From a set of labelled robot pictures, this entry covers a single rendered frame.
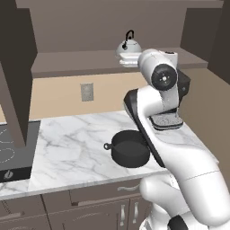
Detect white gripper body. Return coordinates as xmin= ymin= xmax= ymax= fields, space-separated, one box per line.
xmin=118 ymin=52 xmax=142 ymax=67

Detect brown cabinet door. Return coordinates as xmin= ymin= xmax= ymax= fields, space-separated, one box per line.
xmin=179 ymin=0 xmax=230 ymax=86
xmin=0 ymin=0 xmax=39 ymax=148

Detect black pot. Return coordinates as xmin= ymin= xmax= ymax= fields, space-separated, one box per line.
xmin=103 ymin=129 xmax=151 ymax=169

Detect brown drawer front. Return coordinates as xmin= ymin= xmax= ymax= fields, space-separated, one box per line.
xmin=0 ymin=194 xmax=47 ymax=223
xmin=69 ymin=178 xmax=146 ymax=207

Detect black hob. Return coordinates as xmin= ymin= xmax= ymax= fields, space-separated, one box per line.
xmin=0 ymin=119 xmax=41 ymax=182

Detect brown cupboard door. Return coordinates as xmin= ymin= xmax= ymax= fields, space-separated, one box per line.
xmin=0 ymin=214 xmax=51 ymax=230
xmin=47 ymin=199 xmax=130 ymax=230
xmin=128 ymin=196 xmax=152 ymax=230

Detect black hob knob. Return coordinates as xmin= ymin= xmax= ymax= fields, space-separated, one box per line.
xmin=3 ymin=169 xmax=13 ymax=180

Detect white kettle with black handle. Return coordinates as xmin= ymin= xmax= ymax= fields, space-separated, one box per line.
xmin=115 ymin=30 xmax=144 ymax=58

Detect brown wall cabinet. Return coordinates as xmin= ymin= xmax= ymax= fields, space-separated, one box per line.
xmin=14 ymin=0 xmax=230 ymax=79

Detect grey wall socket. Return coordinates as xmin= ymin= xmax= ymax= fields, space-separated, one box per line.
xmin=79 ymin=83 xmax=94 ymax=102

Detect silver drawer handle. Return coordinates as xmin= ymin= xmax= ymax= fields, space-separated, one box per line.
xmin=0 ymin=211 xmax=24 ymax=220
xmin=117 ymin=184 xmax=141 ymax=192

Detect silver cupboard door handle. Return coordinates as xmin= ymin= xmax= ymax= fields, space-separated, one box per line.
xmin=133 ymin=202 xmax=139 ymax=225
xmin=119 ymin=204 xmax=127 ymax=227

